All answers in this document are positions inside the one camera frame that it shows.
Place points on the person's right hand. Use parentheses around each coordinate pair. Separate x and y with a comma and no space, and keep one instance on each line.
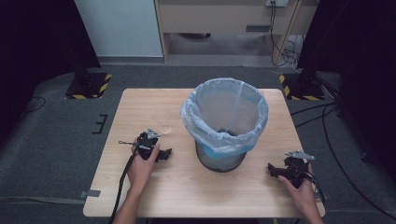
(301,196)

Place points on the translucent blue trash bag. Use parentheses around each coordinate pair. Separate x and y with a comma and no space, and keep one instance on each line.
(224,112)

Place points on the black mesh trash can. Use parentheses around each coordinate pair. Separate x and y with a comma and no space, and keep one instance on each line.
(219,160)

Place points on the black stand with striped base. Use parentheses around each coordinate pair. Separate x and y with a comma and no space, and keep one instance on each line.
(88,84)
(303,85)

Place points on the black curtain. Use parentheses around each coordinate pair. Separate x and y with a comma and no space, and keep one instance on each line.
(358,62)
(40,46)

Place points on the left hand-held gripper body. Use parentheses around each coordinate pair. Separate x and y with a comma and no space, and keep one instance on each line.
(147,143)

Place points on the light wooden desk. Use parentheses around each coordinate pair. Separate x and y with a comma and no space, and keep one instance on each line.
(218,18)

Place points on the white power strip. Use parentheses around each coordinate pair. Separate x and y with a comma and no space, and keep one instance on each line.
(276,2)

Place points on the person's left hand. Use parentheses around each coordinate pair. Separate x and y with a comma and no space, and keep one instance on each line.
(140,172)

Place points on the grey tape strip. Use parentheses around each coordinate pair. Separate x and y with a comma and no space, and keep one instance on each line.
(90,193)

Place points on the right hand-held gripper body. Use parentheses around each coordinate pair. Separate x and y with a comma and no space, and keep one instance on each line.
(295,169)

